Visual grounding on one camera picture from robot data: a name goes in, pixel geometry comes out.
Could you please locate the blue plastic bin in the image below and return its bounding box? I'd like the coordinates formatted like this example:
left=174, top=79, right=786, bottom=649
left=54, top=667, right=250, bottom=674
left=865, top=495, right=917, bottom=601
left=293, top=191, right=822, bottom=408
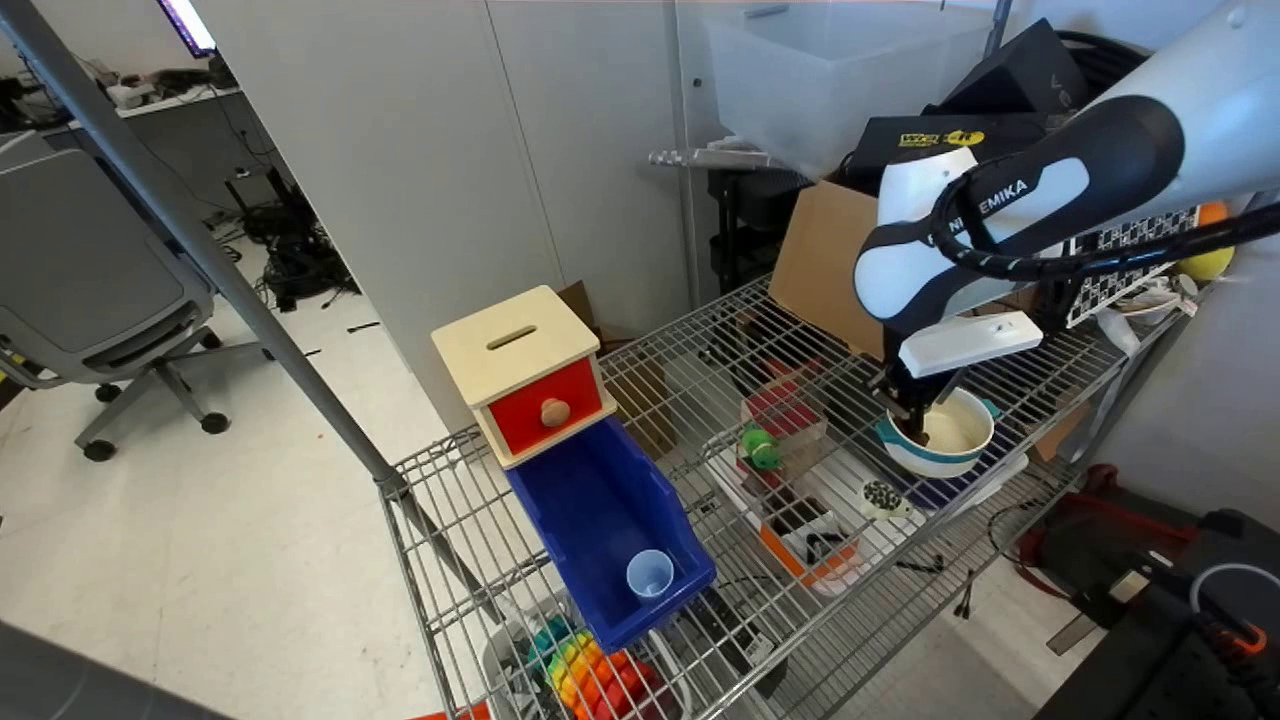
left=507, top=418, right=716, bottom=653

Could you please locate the grey office chair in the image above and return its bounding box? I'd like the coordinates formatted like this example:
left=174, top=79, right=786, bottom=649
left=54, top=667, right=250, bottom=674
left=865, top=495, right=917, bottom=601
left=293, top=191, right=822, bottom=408
left=0, top=131, right=266, bottom=461

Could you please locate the rainbow stacking toy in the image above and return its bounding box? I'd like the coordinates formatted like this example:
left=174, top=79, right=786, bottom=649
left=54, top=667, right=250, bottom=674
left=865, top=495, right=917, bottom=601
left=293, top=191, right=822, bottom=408
left=523, top=617, right=658, bottom=720

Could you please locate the red object under shelf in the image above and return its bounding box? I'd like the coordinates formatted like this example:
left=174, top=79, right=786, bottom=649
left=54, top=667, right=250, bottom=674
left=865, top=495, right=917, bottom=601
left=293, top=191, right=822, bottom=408
left=747, top=380, right=820, bottom=435

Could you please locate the grey metal pole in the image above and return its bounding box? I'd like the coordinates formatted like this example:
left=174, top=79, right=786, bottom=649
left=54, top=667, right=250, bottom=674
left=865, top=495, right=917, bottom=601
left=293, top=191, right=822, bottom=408
left=0, top=0, right=499, bottom=621

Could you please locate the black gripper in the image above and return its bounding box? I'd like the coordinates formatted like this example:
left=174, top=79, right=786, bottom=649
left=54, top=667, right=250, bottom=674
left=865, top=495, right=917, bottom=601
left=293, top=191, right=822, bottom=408
left=881, top=358, right=956, bottom=442

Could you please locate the clear plastic storage tub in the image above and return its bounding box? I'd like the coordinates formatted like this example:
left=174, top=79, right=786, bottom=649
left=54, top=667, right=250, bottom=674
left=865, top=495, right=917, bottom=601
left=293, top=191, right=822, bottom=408
left=702, top=0, right=986, bottom=176

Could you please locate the wire shelf rack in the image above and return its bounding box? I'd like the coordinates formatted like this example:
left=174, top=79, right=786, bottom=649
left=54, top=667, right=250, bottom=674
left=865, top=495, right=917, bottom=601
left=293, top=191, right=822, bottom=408
left=384, top=280, right=1177, bottom=720

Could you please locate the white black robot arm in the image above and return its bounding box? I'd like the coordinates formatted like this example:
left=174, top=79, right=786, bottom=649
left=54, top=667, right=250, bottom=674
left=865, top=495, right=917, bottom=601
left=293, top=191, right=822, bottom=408
left=853, top=0, right=1280, bottom=432

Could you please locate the orange ball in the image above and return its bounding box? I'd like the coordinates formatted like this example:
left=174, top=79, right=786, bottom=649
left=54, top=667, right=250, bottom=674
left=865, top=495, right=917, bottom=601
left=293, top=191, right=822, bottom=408
left=1196, top=199, right=1230, bottom=226

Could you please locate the white bowl blue rim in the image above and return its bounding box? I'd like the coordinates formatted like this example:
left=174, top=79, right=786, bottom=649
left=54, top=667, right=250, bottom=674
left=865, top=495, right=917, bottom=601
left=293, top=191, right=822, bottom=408
left=877, top=387, right=995, bottom=480

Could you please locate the black box yellow logo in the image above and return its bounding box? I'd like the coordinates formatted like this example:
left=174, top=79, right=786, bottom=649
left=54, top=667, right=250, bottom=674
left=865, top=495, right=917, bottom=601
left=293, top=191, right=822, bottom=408
left=841, top=110, right=1048, bottom=176

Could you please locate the yellow tennis ball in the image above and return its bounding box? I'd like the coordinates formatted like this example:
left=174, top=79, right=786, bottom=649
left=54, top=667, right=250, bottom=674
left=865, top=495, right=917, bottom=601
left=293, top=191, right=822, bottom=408
left=1181, top=248, right=1234, bottom=283

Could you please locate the cardboard box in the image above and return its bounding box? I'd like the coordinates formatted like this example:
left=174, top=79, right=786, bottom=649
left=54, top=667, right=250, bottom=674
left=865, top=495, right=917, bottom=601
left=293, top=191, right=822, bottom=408
left=766, top=179, right=883, bottom=358

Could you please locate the small clear plastic cup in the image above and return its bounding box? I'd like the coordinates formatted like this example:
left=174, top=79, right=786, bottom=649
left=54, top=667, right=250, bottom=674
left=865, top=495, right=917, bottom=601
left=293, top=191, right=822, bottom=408
left=622, top=546, right=676, bottom=601

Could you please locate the wooden box red drawer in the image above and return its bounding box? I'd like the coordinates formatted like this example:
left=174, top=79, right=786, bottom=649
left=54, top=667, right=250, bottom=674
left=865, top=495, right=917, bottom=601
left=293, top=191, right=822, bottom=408
left=430, top=283, right=617, bottom=469

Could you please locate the green toy ball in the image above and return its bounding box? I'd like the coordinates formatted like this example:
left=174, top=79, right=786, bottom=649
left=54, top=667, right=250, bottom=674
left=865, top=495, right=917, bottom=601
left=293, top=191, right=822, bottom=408
left=740, top=422, right=784, bottom=470

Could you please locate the orange white tray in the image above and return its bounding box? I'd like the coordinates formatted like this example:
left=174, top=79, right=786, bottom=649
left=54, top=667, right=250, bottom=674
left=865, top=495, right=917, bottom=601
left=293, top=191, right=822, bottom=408
left=756, top=493, right=859, bottom=597

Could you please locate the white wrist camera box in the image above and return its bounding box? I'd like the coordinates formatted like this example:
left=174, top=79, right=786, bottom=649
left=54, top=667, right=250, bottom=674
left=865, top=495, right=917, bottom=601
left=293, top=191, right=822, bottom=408
left=894, top=312, right=1045, bottom=380

